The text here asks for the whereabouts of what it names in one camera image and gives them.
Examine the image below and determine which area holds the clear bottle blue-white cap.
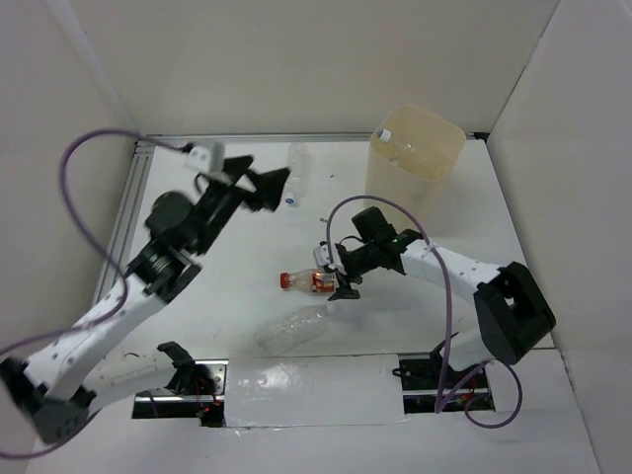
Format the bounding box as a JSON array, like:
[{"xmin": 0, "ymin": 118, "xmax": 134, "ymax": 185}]
[
  {"xmin": 283, "ymin": 142, "xmax": 313, "ymax": 207},
  {"xmin": 253, "ymin": 304, "xmax": 332, "ymax": 356}
]

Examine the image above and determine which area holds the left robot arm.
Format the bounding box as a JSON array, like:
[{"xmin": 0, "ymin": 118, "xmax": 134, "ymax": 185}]
[{"xmin": 1, "ymin": 155, "xmax": 290, "ymax": 445}]

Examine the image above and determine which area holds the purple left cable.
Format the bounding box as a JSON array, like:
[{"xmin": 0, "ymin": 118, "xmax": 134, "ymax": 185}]
[{"xmin": 0, "ymin": 128, "xmax": 194, "ymax": 458}]

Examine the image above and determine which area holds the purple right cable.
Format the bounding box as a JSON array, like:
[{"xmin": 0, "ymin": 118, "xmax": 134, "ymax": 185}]
[{"xmin": 326, "ymin": 196, "xmax": 523, "ymax": 430}]

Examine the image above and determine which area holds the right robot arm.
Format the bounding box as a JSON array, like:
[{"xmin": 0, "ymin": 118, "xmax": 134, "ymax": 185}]
[{"xmin": 328, "ymin": 206, "xmax": 557, "ymax": 387}]

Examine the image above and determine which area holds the beige plastic bin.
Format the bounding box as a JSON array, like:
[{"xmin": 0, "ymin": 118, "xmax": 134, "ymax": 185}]
[{"xmin": 364, "ymin": 106, "xmax": 466, "ymax": 221}]

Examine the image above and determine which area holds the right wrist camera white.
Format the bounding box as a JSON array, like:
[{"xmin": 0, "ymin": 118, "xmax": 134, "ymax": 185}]
[{"xmin": 312, "ymin": 243, "xmax": 344, "ymax": 271}]

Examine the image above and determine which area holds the aluminium frame rail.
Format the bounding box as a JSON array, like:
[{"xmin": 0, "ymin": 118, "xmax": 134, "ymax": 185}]
[{"xmin": 93, "ymin": 131, "xmax": 488, "ymax": 307}]

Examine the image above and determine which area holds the purple cable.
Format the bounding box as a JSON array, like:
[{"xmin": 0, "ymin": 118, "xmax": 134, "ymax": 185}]
[
  {"xmin": 0, "ymin": 128, "xmax": 194, "ymax": 458},
  {"xmin": 326, "ymin": 196, "xmax": 523, "ymax": 430}
]

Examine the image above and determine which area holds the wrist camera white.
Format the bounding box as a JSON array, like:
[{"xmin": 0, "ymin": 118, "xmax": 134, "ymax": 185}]
[
  {"xmin": 312, "ymin": 243, "xmax": 344, "ymax": 271},
  {"xmin": 184, "ymin": 142, "xmax": 225, "ymax": 175}
]

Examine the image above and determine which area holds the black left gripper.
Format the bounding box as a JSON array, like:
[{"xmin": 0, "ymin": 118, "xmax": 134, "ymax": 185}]
[{"xmin": 194, "ymin": 157, "xmax": 292, "ymax": 256}]

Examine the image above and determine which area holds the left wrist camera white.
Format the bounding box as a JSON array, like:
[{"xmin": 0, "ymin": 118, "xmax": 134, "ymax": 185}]
[{"xmin": 184, "ymin": 142, "xmax": 225, "ymax": 175}]

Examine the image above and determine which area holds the red cap labelled bottle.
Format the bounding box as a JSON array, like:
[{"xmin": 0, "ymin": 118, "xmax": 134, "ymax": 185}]
[{"xmin": 279, "ymin": 269, "xmax": 338, "ymax": 294}]

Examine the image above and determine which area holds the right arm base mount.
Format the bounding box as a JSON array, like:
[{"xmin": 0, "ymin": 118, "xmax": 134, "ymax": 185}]
[{"xmin": 390, "ymin": 345, "xmax": 496, "ymax": 414}]

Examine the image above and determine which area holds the clear bottle white cap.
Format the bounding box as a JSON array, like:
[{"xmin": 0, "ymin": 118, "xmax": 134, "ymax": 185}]
[{"xmin": 376, "ymin": 128, "xmax": 444, "ymax": 180}]

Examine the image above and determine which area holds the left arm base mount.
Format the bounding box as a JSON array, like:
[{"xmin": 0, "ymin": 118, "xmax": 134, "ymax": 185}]
[{"xmin": 131, "ymin": 342, "xmax": 228, "ymax": 428}]

